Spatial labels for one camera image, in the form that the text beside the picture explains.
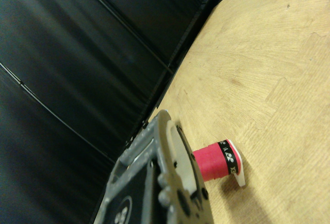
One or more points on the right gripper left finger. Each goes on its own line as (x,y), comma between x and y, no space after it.
(160,137)

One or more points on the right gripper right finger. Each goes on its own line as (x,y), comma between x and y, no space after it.
(199,208)

